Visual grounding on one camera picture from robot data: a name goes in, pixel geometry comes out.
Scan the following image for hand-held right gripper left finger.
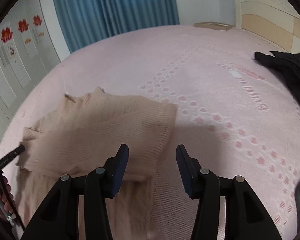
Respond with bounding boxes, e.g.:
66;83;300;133
21;144;129;240

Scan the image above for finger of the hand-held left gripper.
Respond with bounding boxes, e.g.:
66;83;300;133
0;145;26;168

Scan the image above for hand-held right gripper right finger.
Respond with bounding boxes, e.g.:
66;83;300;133
176;144;283;240

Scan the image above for beige knit sweater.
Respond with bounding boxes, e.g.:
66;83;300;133
16;87;178;240

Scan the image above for person's left hand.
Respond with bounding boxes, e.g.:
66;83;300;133
0;176;16;221

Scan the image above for pink patterned bed blanket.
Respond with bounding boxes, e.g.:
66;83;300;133
0;24;300;240

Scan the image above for white wardrobe with flower stickers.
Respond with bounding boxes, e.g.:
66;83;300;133
0;2;62;148

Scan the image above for black garment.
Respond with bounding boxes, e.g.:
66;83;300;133
254;51;300;120

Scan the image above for flat cardboard box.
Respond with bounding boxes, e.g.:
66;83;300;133
194;22;234;32

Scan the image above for blue curtain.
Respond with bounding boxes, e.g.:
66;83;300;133
50;0;180;54

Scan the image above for cream wooden headboard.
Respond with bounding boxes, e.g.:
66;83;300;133
235;0;300;54

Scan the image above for black cable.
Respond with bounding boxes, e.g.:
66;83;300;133
0;130;26;232

